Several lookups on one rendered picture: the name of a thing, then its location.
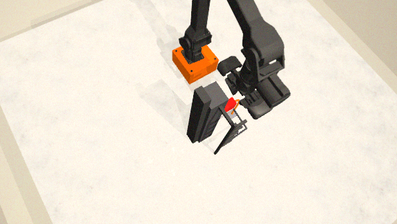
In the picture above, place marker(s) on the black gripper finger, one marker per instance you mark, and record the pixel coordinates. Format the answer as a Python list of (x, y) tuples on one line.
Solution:
[(243, 103), (231, 87)]

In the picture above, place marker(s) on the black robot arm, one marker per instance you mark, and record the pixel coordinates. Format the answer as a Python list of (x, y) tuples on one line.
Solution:
[(261, 45)]

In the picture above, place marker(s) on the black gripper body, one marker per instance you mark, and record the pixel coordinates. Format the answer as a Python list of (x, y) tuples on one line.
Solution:
[(257, 106)]

